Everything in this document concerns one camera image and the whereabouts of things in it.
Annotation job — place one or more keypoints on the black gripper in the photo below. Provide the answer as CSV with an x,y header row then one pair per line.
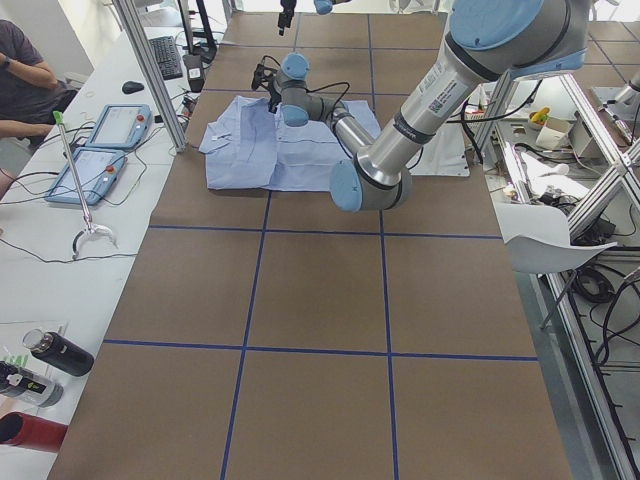
x,y
273,94
285,10

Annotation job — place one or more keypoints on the blue striped button shirt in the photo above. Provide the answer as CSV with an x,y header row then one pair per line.
x,y
249,147

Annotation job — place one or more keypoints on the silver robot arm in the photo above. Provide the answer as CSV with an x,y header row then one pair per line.
x,y
484,40
298,104

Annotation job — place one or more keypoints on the black keyboard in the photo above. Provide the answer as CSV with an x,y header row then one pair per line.
x,y
166,56

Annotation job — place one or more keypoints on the black computer mouse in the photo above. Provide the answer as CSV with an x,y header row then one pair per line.
x,y
130,87

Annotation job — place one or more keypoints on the upper blue teach pendant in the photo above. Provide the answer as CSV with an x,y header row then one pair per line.
x,y
120,127

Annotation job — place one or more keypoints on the metal reacher grabber tool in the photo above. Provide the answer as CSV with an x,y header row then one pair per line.
x,y
91,228

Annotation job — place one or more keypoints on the seated person dark shirt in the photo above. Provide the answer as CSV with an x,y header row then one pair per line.
x,y
30,91

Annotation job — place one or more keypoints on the white cardboard box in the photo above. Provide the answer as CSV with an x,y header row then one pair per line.
x,y
554,134

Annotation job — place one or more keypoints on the white plastic chair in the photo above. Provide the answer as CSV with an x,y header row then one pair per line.
x,y
537,238

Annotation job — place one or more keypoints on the black water bottle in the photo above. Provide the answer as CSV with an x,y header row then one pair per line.
x,y
57,351

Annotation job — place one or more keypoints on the grey labelled bottle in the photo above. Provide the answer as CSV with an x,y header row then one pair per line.
x,y
28,386

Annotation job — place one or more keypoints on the red cylinder bottle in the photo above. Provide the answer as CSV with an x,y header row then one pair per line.
x,y
31,432

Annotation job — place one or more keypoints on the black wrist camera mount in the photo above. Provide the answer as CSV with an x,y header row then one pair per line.
x,y
262,77

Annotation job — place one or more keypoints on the aluminium frame post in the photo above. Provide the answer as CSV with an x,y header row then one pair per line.
x,y
129,18

